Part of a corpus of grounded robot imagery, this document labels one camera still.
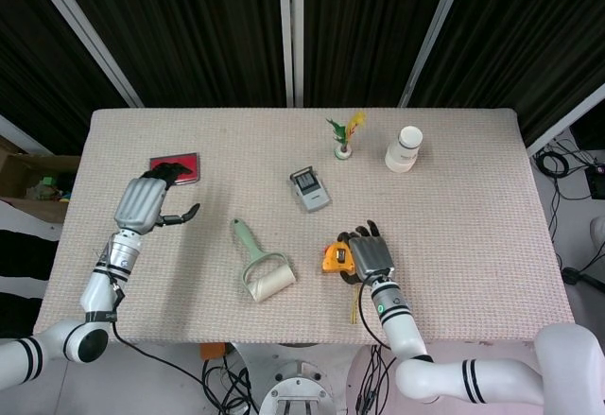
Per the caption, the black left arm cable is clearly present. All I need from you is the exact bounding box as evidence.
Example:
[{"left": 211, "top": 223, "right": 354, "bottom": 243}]
[{"left": 111, "top": 320, "right": 212, "bottom": 388}]

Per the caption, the brown cardboard box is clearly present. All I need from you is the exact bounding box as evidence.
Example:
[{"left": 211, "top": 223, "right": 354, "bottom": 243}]
[{"left": 0, "top": 135, "right": 81, "bottom": 225}]

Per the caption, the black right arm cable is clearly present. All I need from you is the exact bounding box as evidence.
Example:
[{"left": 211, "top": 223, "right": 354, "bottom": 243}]
[{"left": 356, "top": 282, "right": 393, "bottom": 351}]

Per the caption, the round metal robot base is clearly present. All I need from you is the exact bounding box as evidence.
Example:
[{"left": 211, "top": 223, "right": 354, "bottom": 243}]
[{"left": 258, "top": 360, "right": 342, "bottom": 415}]

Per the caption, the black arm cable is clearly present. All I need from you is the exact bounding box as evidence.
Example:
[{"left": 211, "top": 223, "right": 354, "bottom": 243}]
[
  {"left": 356, "top": 282, "right": 393, "bottom": 351},
  {"left": 111, "top": 320, "right": 212, "bottom": 388}
]

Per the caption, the white plastic bottle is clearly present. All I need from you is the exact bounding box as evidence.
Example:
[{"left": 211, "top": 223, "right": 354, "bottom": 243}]
[{"left": 384, "top": 125, "right": 424, "bottom": 174}]

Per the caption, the green yellow feather shuttlecock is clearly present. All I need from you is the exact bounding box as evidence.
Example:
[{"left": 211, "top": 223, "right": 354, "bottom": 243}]
[{"left": 324, "top": 111, "right": 368, "bottom": 160}]

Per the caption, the black floor cable bundle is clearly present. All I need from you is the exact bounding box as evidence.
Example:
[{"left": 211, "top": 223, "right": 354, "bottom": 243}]
[{"left": 532, "top": 136, "right": 592, "bottom": 208}]

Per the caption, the black device with pink light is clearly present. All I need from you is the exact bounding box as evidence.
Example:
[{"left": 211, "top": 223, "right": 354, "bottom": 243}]
[{"left": 584, "top": 163, "right": 605, "bottom": 201}]

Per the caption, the red ink pad tin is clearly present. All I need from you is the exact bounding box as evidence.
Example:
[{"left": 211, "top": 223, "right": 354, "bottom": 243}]
[{"left": 148, "top": 151, "right": 201, "bottom": 185}]

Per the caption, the green lint roller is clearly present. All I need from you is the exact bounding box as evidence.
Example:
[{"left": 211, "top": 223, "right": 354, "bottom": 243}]
[{"left": 230, "top": 217, "right": 298, "bottom": 303}]

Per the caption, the grey date stamp device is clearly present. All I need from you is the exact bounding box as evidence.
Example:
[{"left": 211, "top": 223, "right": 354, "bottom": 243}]
[{"left": 289, "top": 165, "right": 331, "bottom": 214}]

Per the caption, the orange box under table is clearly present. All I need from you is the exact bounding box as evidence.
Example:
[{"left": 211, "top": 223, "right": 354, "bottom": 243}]
[{"left": 199, "top": 342, "right": 227, "bottom": 362}]

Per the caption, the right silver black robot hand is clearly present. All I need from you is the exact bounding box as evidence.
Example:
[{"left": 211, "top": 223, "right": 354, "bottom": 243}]
[{"left": 337, "top": 219, "right": 396, "bottom": 286}]

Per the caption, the black stand foot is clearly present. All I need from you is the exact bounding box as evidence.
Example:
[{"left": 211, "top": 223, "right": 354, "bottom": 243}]
[{"left": 561, "top": 266, "right": 605, "bottom": 289}]

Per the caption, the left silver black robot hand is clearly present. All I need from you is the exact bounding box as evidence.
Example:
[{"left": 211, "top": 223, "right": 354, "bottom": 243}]
[{"left": 113, "top": 162, "right": 201, "bottom": 237}]

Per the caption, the white partition post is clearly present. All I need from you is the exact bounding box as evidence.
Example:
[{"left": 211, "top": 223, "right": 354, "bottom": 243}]
[
  {"left": 23, "top": 0, "right": 146, "bottom": 109},
  {"left": 398, "top": 0, "right": 479, "bottom": 108},
  {"left": 277, "top": 0, "right": 306, "bottom": 108},
  {"left": 526, "top": 81, "right": 605, "bottom": 157}
]

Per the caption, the orange tape measure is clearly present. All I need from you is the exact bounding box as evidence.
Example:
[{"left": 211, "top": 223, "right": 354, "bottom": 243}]
[{"left": 319, "top": 240, "right": 359, "bottom": 325}]

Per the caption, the beige woven tablecloth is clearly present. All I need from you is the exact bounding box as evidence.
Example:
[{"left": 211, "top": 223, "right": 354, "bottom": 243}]
[{"left": 36, "top": 107, "right": 579, "bottom": 365}]

